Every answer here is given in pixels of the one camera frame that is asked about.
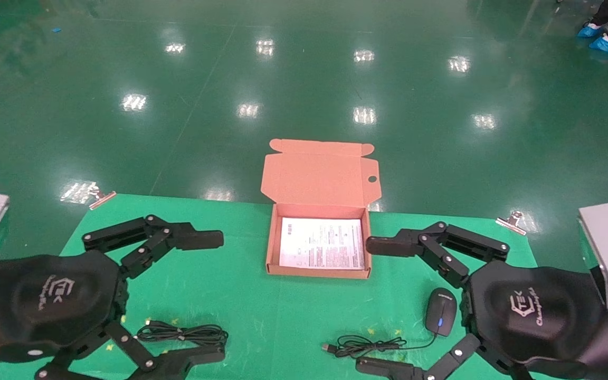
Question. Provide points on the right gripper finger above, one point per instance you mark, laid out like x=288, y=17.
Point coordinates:
x=388, y=368
x=393, y=245

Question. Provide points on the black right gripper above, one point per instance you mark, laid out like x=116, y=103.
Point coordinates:
x=536, y=311

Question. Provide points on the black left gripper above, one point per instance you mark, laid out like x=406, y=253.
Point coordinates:
x=56, y=301

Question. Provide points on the orange cardboard box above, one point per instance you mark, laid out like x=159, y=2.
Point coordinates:
x=320, y=179

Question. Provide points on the green table mat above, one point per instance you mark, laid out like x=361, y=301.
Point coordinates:
x=230, y=295

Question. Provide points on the white printed paper sheet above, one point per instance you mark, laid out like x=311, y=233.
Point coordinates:
x=322, y=243

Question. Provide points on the metal binder clip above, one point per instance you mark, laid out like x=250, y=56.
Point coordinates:
x=510, y=224
x=101, y=199

